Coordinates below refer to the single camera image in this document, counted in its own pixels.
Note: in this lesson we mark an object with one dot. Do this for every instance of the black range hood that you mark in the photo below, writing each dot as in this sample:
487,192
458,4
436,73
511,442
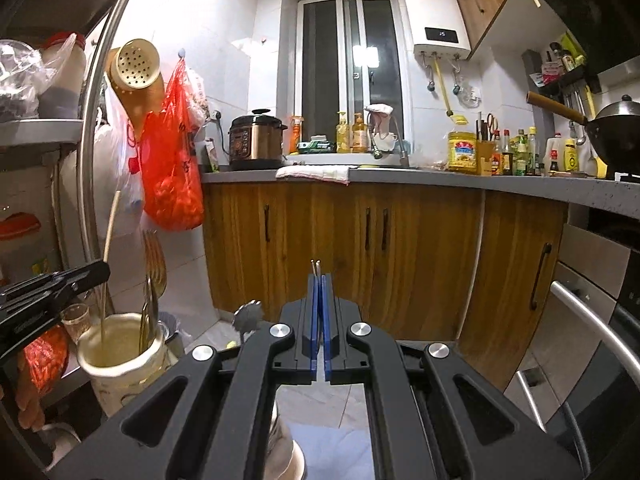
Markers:
590,10

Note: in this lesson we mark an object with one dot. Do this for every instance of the yellow cooking oil bottle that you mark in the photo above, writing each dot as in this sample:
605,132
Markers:
462,155

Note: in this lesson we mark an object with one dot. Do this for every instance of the wooden kitchen base cabinet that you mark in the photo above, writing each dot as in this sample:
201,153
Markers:
320,220

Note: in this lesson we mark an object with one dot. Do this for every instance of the dark trash bin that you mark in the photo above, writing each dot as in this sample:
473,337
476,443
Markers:
172,335

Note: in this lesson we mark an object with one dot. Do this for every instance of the stainless built-in oven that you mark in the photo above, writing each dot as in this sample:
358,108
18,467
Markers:
600,310

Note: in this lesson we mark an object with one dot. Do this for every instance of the row of sauce bottles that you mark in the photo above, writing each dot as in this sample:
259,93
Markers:
525,157

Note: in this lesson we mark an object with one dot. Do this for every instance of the electric pressure cooker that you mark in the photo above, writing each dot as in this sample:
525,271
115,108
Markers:
255,142

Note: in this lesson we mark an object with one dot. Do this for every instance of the orange spray bottle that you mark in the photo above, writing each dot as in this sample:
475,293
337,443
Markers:
296,137

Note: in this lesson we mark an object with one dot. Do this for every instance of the white cloth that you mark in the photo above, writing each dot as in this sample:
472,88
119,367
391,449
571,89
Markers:
315,174

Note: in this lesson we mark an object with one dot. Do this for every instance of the clear plastic bag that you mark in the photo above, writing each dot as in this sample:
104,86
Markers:
17,85

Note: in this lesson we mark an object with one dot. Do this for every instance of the kitchen window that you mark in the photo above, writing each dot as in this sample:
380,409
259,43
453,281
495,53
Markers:
350,70

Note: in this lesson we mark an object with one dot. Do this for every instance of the cream floral ceramic utensil holder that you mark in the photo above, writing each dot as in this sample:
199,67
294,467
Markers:
125,385

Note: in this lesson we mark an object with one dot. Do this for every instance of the white plastic bag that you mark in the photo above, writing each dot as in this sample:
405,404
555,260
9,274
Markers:
117,170

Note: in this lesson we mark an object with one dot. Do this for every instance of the grey kitchen countertop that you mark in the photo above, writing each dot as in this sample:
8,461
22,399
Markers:
450,180

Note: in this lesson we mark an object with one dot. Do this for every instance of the bulky red plastic bag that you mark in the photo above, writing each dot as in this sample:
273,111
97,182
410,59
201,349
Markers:
42,360

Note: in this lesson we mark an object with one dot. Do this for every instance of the yellow dish soap bottle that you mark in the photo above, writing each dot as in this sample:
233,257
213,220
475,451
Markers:
342,137

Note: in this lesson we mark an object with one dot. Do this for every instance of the chrome metal storage rack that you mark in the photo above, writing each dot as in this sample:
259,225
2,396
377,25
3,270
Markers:
97,135

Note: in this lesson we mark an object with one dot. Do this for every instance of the orange dish soap bottle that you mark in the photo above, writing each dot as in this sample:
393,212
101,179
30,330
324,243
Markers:
359,137

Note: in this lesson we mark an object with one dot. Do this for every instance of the yellow knife block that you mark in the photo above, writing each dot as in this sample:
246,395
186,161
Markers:
484,160

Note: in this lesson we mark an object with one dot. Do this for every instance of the blue printed blanket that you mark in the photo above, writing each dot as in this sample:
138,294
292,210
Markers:
335,455

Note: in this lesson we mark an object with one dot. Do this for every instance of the clear plastic cup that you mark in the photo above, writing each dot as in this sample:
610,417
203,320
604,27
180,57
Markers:
75,322

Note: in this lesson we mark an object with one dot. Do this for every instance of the gold fork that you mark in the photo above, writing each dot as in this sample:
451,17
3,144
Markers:
156,265

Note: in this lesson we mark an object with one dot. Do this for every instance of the white water heater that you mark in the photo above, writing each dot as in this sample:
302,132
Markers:
435,15

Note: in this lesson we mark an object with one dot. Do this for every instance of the black wall spice rack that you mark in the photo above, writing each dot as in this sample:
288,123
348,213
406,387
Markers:
565,77

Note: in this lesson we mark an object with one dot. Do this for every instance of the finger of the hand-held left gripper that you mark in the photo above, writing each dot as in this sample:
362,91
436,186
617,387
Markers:
60,282

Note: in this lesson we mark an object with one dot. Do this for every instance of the white rag on faucet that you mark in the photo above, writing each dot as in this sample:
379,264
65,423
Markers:
382,115

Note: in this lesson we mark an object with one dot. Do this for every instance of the yellow perforated scoop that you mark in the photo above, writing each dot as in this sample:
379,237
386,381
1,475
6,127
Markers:
135,67

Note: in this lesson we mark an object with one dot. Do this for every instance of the green box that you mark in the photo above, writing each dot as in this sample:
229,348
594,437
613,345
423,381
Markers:
315,146

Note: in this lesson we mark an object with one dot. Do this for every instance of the hanging red plastic bag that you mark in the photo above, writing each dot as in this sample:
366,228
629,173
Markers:
172,185

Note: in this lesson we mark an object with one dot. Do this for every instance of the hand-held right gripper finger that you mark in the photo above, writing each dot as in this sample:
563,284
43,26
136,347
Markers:
313,320
326,320

